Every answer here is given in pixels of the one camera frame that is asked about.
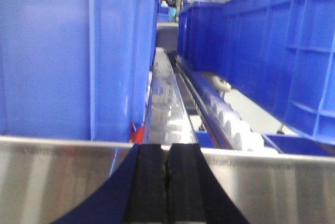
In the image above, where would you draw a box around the blue shelf box left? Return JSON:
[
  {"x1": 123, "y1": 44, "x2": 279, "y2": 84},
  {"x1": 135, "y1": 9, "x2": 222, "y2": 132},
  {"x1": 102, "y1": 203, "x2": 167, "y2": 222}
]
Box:
[{"x1": 1, "y1": 0, "x2": 159, "y2": 142}]

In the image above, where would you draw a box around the small blue bin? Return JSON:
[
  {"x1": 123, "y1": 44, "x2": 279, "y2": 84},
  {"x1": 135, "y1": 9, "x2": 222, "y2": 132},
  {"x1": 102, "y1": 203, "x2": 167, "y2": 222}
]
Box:
[{"x1": 262, "y1": 134, "x2": 334, "y2": 157}]

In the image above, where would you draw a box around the blue shelf box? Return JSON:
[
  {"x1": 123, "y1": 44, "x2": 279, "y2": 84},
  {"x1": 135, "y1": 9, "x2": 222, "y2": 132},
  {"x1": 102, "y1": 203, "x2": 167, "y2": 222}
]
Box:
[
  {"x1": 1, "y1": 0, "x2": 159, "y2": 142},
  {"x1": 177, "y1": 0, "x2": 334, "y2": 144}
]

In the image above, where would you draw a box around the blue shelf box right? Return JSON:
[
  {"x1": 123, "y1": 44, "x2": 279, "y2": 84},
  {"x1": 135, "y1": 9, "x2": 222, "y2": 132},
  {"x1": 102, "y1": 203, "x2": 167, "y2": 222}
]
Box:
[{"x1": 177, "y1": 0, "x2": 334, "y2": 144}]

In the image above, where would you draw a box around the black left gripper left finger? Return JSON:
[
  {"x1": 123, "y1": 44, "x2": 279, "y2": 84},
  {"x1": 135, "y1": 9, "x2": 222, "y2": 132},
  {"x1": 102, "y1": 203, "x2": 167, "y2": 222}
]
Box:
[{"x1": 55, "y1": 144, "x2": 168, "y2": 223}]

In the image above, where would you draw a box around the white roller track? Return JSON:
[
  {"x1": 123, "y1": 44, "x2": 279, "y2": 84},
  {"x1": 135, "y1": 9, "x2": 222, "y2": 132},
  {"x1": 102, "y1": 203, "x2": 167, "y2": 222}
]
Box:
[{"x1": 183, "y1": 61, "x2": 278, "y2": 154}]

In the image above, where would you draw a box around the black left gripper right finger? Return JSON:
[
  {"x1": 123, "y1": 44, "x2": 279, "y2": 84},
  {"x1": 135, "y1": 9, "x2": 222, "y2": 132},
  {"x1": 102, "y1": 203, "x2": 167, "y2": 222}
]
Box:
[{"x1": 166, "y1": 144, "x2": 248, "y2": 223}]

